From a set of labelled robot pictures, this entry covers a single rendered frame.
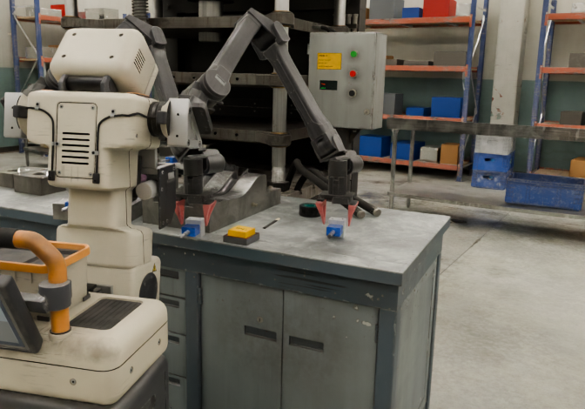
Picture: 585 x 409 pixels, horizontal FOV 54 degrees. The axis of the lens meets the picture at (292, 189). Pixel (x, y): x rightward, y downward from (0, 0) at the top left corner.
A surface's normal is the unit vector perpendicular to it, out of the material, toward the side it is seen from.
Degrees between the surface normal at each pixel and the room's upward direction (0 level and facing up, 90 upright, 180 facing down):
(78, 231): 82
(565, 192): 92
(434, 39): 90
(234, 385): 90
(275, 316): 90
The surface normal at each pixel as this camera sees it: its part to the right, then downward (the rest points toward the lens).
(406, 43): -0.52, 0.15
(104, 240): -0.21, 0.04
